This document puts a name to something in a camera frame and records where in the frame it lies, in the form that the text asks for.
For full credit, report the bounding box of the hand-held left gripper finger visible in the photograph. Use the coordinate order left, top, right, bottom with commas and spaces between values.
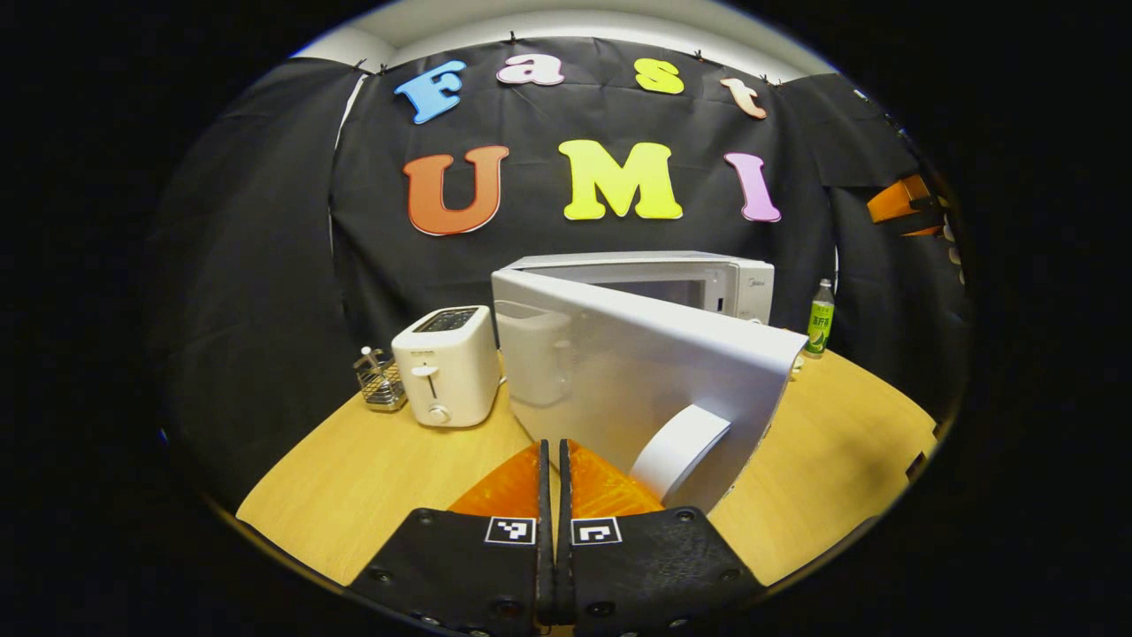
349, 440, 556, 637
557, 440, 766, 637

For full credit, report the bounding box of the green drink bottle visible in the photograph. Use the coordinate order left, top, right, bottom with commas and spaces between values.
803, 279, 837, 359

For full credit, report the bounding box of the white toaster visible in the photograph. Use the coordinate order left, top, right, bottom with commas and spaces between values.
391, 305, 501, 429

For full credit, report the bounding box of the metal wire basket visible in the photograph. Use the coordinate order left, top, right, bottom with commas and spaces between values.
354, 346, 408, 413

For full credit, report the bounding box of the white microwave oven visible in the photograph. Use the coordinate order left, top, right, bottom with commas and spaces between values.
491, 250, 807, 514

